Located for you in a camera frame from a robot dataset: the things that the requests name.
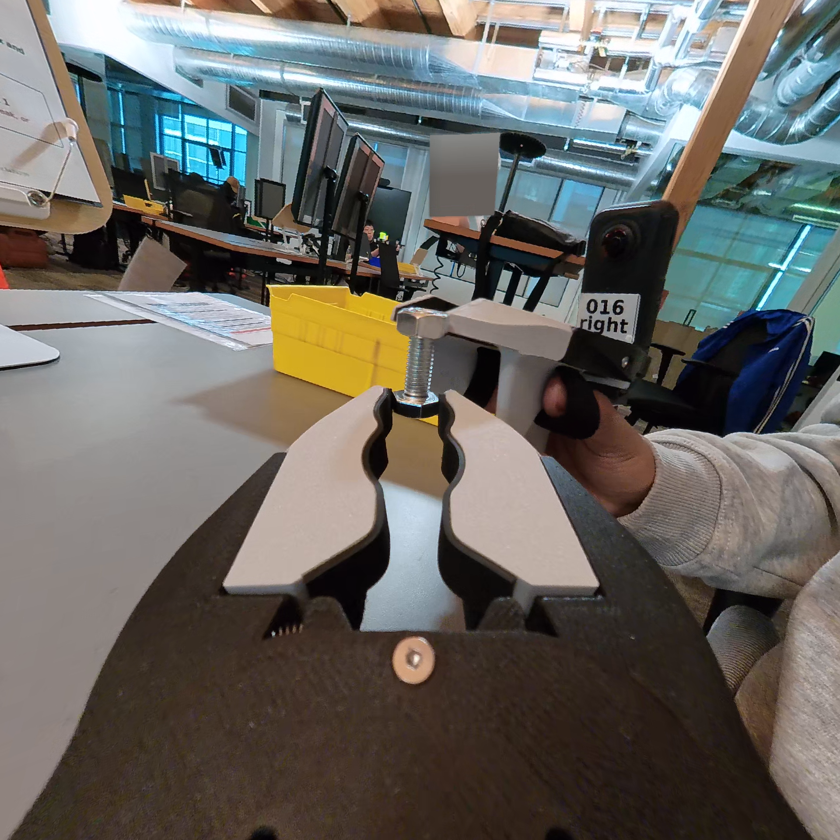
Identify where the black office chair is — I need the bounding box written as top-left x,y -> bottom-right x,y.
623,341 -> 729,434

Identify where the silver hex nut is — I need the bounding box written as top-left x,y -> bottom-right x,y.
395,308 -> 449,339

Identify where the person's right forearm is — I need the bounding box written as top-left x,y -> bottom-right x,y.
617,423 -> 840,598

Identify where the wooden standing desk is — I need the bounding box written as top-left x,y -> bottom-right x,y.
424,218 -> 585,309

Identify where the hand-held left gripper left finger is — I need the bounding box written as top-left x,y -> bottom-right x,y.
222,385 -> 395,629

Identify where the person's right hand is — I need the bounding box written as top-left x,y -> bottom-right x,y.
484,367 -> 658,521

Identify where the white paper card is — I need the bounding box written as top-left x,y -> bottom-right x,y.
118,238 -> 188,293

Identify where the black bag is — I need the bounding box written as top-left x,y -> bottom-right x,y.
495,210 -> 588,258

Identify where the black pole with disc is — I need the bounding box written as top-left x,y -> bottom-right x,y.
500,131 -> 547,214

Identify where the silver air duct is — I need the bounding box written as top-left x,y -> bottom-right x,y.
125,3 -> 546,67
174,46 -> 490,116

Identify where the long wooden office desk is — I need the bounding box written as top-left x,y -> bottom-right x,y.
141,217 -> 434,296

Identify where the wooden pillar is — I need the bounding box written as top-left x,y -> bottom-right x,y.
663,0 -> 802,224

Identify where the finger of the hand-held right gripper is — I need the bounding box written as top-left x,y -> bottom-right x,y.
416,295 -> 576,455

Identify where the person's grey sweatshirt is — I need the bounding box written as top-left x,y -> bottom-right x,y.
705,558 -> 840,840

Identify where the grey desk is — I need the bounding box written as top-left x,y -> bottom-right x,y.
0,289 -> 460,834

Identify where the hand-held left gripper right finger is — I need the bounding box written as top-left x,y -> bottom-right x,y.
436,388 -> 603,631

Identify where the wooden document board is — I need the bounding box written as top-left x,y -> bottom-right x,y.
0,0 -> 114,234

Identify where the laminated paper sheet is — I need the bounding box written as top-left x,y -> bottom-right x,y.
85,292 -> 273,352

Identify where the blue jacket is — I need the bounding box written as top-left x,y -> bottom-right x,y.
676,310 -> 815,437

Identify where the printed instruction sheet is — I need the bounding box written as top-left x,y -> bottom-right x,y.
0,0 -> 102,204

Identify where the silver hex bolt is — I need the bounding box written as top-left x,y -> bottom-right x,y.
392,307 -> 450,421

